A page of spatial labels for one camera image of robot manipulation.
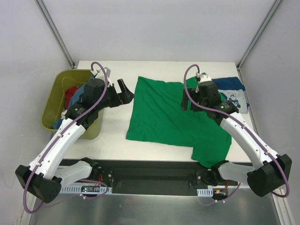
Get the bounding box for green t shirt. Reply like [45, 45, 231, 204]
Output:
[126, 76, 232, 168]

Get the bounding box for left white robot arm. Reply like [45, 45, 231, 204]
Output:
[15, 78, 135, 203]

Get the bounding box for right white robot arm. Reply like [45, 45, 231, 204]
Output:
[181, 76, 292, 198]

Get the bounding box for teal blue t shirt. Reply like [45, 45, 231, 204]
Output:
[42, 70, 94, 132]

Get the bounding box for red t shirt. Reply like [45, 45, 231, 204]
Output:
[64, 86, 79, 109]

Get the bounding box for folded navy printed t shirt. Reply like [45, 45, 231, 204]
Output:
[212, 77, 249, 114]

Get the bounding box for olive green plastic bin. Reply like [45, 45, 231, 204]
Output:
[41, 69, 109, 140]

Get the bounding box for white garment in bin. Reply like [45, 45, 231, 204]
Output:
[61, 110, 67, 119]

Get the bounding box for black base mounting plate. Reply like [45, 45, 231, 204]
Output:
[71, 160, 237, 195]

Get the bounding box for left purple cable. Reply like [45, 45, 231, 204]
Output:
[22, 61, 113, 214]

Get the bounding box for purple cable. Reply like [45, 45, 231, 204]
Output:
[182, 64, 291, 207]
[22, 61, 113, 214]

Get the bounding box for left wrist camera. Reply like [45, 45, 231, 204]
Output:
[93, 67, 112, 86]

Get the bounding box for right slotted cable duct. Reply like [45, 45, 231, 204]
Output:
[197, 188, 214, 197]

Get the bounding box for slotted cable duct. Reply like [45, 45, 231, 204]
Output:
[60, 184, 112, 195]
[197, 188, 214, 197]

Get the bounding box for aluminium extrusion rail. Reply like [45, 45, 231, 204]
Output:
[55, 162, 255, 187]

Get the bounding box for left slotted cable duct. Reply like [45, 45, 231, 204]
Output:
[60, 184, 112, 195]

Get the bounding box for left frame post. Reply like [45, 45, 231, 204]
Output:
[34, 0, 76, 69]

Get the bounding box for frame post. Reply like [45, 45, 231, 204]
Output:
[34, 0, 76, 69]
[236, 0, 284, 71]

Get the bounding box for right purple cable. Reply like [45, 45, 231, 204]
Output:
[182, 64, 291, 207]

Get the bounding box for right frame post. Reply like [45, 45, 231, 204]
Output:
[236, 0, 284, 71]

